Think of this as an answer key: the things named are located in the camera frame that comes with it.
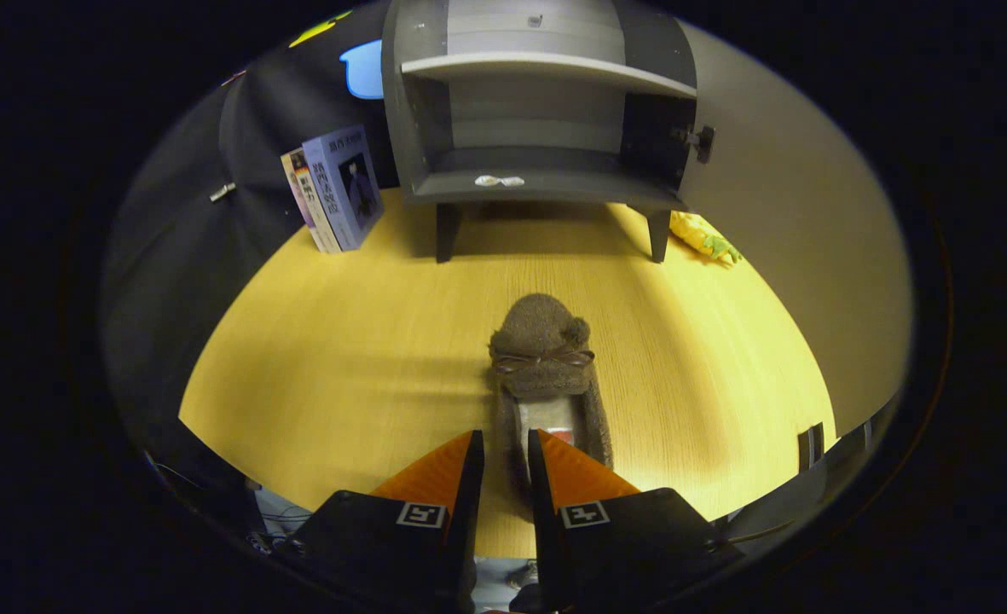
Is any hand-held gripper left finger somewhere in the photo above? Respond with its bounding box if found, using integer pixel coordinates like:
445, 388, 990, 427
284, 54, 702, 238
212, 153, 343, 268
286, 429, 485, 614

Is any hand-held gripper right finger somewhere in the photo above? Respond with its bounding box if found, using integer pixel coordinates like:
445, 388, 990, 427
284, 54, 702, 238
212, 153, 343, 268
527, 429, 747, 614

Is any brown fuzzy shoe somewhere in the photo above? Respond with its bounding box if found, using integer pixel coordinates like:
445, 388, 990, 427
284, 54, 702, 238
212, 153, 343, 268
488, 293, 616, 521

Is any grey shoe cabinet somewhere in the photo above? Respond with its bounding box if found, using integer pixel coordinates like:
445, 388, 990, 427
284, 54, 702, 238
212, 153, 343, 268
381, 0, 717, 264

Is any yellow and green toy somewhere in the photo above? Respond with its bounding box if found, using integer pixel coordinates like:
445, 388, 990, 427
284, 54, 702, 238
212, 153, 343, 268
669, 211, 744, 266

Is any blue book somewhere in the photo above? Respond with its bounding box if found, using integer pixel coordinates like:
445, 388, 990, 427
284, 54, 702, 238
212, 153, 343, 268
302, 125, 385, 252

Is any black backdrop cloth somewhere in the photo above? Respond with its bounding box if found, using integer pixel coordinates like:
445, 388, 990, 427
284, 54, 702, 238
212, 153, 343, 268
102, 0, 402, 534

